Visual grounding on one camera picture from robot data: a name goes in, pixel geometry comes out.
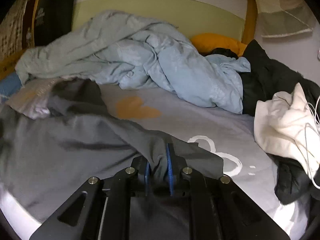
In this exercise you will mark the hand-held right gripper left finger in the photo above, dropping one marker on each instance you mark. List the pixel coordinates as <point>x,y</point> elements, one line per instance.
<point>147,173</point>

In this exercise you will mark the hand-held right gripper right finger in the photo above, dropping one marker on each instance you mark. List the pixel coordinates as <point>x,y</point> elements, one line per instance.
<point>170,170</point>

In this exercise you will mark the grey jacket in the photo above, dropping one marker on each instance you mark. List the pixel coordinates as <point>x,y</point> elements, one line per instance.
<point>75,150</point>

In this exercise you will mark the black clothes pile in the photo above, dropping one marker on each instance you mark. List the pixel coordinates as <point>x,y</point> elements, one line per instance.
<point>265,80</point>

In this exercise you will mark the light blue duvet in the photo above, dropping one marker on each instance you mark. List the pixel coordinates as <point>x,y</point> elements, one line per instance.
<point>150,62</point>

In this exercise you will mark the white garment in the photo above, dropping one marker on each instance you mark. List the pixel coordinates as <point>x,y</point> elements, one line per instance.
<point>280,120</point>

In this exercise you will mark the orange pillow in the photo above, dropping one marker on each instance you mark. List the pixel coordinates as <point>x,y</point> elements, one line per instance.
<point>215,41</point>

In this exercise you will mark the blue pillow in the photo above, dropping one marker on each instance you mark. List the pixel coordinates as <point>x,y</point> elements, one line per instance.
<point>10,85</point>

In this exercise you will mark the black garment bag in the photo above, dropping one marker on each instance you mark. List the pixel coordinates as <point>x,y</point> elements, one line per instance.
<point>55,17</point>

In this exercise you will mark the beige patterned hanging cloth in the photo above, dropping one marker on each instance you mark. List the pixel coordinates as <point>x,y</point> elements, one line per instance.
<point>12,35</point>

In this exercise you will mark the white mesh net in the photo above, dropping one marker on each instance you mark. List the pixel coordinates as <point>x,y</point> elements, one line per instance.
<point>282,12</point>

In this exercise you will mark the wooden bed frame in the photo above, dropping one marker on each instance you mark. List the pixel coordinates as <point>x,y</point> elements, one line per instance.
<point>251,20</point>

